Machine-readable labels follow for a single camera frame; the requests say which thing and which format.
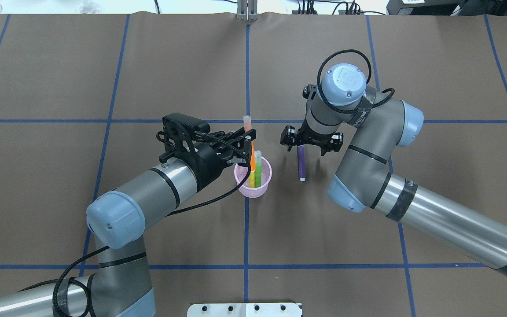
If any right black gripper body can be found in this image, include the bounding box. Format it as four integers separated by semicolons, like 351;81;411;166
296;124;334;147

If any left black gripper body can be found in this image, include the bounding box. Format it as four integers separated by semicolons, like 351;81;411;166
187;142;234;192

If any green marker pen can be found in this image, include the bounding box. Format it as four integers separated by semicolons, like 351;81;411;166
254;150;262;188

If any purple marker pen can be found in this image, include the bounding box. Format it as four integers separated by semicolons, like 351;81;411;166
297;146;306;182

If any yellow marker pen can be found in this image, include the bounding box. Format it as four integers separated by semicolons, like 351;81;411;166
248;170;256;188

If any orange marker pen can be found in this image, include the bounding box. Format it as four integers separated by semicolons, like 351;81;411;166
243;114;257;173

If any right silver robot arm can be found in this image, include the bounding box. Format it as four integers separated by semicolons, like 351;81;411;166
280;63;507;277

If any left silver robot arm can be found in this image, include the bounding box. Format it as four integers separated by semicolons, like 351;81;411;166
0;122;256;317

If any black box with label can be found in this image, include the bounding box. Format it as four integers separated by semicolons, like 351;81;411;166
386;0;507;16

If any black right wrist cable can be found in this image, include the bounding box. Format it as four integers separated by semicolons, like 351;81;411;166
317;48;396;116

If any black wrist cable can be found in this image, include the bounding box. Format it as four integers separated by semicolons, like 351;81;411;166
317;48;396;116
51;132;246;317

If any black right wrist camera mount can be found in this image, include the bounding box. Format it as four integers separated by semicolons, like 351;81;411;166
302;84;318;100

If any aluminium frame post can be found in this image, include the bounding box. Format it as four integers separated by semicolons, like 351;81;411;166
236;0;259;22

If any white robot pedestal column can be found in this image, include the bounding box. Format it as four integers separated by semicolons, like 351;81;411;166
187;302;303;317

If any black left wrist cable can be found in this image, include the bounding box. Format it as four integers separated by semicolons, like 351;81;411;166
51;132;246;317

